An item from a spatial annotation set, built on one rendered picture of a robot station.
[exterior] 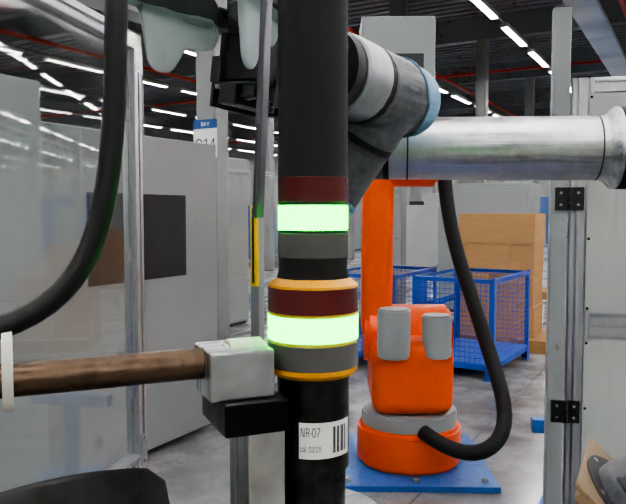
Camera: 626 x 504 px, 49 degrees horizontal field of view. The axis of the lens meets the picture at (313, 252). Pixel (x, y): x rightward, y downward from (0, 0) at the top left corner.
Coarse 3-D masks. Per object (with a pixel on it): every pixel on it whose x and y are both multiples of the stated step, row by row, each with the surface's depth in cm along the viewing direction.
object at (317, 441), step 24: (288, 384) 32; (312, 384) 32; (336, 384) 32; (312, 408) 32; (336, 408) 32; (288, 432) 32; (312, 432) 32; (336, 432) 32; (288, 456) 32; (312, 456) 32; (336, 456) 32; (288, 480) 33; (312, 480) 32; (336, 480) 33
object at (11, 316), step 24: (120, 0) 28; (120, 24) 29; (120, 48) 29; (120, 72) 29; (120, 96) 29; (120, 120) 29; (120, 144) 29; (120, 168) 29; (96, 192) 29; (96, 216) 29; (96, 240) 29; (72, 264) 28; (48, 288) 28; (72, 288) 28; (24, 312) 28; (48, 312) 28; (0, 336) 27
